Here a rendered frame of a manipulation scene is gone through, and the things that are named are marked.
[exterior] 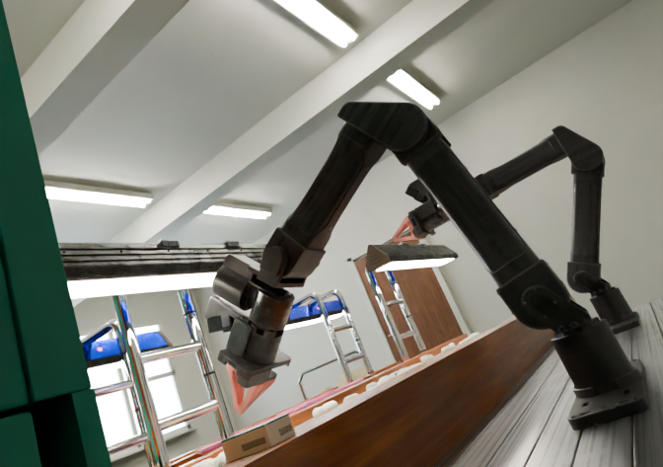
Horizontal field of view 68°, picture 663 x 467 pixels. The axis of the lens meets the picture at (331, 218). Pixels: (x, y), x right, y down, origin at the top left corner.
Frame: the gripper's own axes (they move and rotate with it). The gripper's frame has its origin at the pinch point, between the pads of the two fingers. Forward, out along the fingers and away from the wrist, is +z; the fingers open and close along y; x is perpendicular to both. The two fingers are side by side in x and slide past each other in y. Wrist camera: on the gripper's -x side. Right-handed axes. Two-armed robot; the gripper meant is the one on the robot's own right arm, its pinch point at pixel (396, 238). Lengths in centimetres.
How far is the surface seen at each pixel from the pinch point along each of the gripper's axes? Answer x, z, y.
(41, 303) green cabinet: 19, -21, 108
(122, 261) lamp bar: 0, 11, 76
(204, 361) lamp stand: 14, 29, 50
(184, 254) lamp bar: -1, 11, 64
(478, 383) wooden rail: 37, -19, 45
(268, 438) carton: 30, -15, 87
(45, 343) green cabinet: 21, -21, 108
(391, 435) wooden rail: 35, -18, 74
